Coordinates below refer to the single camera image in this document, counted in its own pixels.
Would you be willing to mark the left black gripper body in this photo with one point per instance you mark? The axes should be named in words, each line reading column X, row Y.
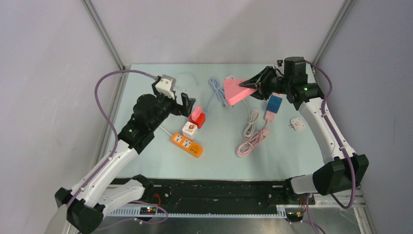
column 170, row 106

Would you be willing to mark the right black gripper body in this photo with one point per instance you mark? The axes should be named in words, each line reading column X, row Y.
column 272, row 84

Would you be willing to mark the pink square plug adapter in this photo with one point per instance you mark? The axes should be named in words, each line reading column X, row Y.
column 196, row 112

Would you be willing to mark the blue cube socket adapter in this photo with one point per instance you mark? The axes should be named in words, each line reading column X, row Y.
column 274, row 103

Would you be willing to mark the red cube socket adapter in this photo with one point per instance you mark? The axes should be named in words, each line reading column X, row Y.
column 199, row 121

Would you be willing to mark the pink triangular power strip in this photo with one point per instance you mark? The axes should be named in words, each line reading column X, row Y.
column 235, row 93

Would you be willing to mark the white cube socket adapter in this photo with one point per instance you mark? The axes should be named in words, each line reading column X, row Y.
column 190, row 130

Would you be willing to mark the white power strip with cable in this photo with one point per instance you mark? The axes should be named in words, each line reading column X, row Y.
column 252, row 118

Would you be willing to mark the white square plug adapter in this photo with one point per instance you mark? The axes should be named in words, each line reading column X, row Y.
column 297, row 124

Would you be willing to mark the pink power strip with cable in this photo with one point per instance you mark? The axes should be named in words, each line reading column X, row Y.
column 258, row 136

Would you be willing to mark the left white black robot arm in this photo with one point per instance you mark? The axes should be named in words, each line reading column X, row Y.
column 91, row 200

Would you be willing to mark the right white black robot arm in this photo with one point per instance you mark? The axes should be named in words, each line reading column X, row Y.
column 343, row 168

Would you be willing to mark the orange power strip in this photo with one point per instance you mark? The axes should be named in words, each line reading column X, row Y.
column 187, row 145

